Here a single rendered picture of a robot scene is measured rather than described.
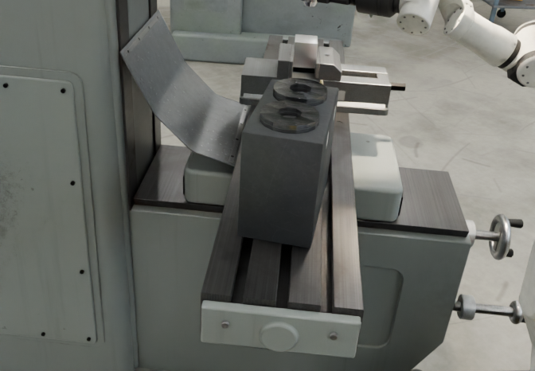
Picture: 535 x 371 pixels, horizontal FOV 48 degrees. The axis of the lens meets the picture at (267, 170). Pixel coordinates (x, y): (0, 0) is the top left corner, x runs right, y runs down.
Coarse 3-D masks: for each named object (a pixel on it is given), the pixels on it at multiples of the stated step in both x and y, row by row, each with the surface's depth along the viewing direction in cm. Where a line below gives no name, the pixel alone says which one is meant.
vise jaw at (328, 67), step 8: (320, 48) 146; (328, 48) 146; (320, 56) 141; (328, 56) 142; (336, 56) 144; (320, 64) 136; (328, 64) 136; (336, 64) 138; (320, 72) 137; (328, 72) 137; (336, 72) 137; (336, 80) 138
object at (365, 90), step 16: (288, 48) 144; (256, 64) 145; (272, 64) 146; (288, 64) 137; (352, 64) 148; (256, 80) 139; (352, 80) 139; (368, 80) 140; (384, 80) 140; (240, 96) 141; (256, 96) 141; (352, 96) 140; (368, 96) 140; (384, 96) 140; (352, 112) 140; (368, 112) 140; (384, 112) 140
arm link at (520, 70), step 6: (528, 24) 123; (534, 24) 122; (516, 30) 125; (528, 60) 116; (534, 60) 115; (522, 66) 117; (528, 66) 116; (534, 66) 116; (522, 72) 118; (528, 72) 117; (534, 72) 117; (522, 78) 119; (528, 78) 118; (534, 78) 118; (528, 84) 119; (534, 84) 119
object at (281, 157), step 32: (288, 96) 96; (320, 96) 97; (256, 128) 88; (288, 128) 87; (320, 128) 90; (256, 160) 89; (288, 160) 88; (320, 160) 87; (256, 192) 92; (288, 192) 90; (320, 192) 96; (256, 224) 94; (288, 224) 93
